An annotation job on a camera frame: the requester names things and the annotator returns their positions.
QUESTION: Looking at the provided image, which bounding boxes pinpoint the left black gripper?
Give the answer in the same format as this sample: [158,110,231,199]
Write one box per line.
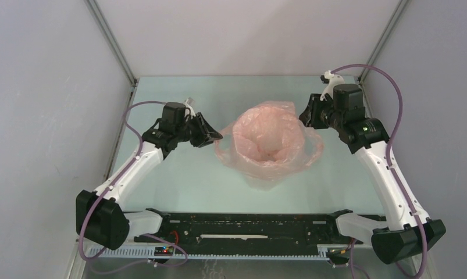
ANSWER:
[175,112,222,148]

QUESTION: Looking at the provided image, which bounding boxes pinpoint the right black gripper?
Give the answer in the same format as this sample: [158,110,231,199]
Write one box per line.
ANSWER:
[298,93,344,131]

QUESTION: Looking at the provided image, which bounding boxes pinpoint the pink plastic trash bag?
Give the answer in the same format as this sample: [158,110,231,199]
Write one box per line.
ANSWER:
[214,101,324,175]

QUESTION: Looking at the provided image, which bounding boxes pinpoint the white trash bin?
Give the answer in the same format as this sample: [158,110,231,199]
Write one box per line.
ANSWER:
[241,169,291,191]

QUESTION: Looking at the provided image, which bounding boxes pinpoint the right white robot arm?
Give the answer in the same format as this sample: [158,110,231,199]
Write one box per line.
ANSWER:
[299,84,446,264]

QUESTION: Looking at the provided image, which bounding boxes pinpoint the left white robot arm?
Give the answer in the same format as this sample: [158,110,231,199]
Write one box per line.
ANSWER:
[76,102,223,250]

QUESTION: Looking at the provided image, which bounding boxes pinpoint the small circuit board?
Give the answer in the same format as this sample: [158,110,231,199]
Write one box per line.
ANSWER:
[153,246,174,257]

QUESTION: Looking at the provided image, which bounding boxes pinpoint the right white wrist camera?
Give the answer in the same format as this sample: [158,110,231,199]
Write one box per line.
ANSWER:
[320,70,345,101]

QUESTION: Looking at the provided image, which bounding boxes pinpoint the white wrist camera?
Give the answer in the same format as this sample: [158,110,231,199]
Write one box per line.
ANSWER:
[320,70,345,101]
[184,97,196,117]

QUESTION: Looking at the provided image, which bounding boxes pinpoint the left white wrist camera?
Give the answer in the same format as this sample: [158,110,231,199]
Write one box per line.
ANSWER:
[184,97,196,117]

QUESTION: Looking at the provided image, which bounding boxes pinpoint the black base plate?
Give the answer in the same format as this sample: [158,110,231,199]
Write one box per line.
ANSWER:
[154,213,351,255]

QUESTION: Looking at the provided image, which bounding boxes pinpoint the white slotted cable duct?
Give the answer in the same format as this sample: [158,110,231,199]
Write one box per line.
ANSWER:
[99,245,329,261]

